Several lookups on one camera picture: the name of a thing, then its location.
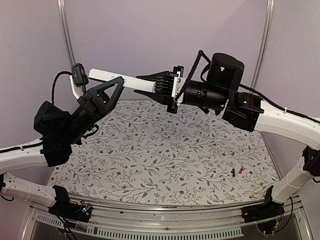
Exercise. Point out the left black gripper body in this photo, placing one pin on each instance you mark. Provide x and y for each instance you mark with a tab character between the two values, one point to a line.
93	110

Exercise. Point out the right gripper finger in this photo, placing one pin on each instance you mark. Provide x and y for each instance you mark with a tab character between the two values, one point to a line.
161	99
156	76

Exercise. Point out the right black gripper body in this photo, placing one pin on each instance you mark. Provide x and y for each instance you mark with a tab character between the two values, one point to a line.
172	107

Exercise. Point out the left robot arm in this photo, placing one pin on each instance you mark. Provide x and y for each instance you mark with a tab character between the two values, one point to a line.
59	131

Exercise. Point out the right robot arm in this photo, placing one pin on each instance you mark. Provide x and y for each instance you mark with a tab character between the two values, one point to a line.
218	90

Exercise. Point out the floral patterned table mat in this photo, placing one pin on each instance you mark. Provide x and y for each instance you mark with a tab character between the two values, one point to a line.
143	154

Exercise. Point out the black battery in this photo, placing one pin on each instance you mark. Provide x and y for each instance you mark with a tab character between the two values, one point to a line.
233	173

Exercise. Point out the red battery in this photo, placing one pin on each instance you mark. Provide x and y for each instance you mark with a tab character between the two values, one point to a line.
241	169

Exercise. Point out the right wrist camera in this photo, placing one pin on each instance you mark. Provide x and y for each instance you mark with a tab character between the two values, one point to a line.
164	87

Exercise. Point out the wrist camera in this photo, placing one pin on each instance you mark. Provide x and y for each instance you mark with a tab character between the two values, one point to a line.
78	80
164	87

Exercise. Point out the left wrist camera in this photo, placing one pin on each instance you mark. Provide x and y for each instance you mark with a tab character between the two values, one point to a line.
78	80

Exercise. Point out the right aluminium frame post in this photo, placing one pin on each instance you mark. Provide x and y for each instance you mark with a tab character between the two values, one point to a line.
267	25

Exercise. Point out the aluminium frame post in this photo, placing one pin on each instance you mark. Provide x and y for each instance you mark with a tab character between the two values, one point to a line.
267	25
61	7

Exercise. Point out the left aluminium frame post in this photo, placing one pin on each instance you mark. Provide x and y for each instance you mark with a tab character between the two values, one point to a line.
61	7

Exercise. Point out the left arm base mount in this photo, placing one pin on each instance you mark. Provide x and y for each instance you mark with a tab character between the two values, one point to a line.
64	208

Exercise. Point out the aluminium front rail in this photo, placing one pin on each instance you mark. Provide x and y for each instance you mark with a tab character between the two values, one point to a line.
116	220

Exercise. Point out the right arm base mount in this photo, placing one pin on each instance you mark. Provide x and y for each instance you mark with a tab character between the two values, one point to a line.
265	210

